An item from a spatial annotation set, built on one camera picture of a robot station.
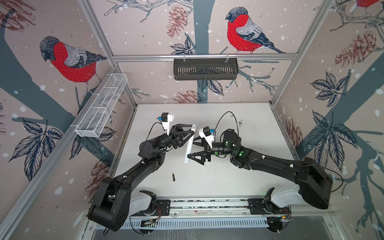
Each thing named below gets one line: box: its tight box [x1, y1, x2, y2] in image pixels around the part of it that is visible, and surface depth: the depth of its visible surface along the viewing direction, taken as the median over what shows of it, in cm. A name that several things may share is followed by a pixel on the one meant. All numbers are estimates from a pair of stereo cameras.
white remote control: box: [184, 124, 196, 164], surface depth 63 cm
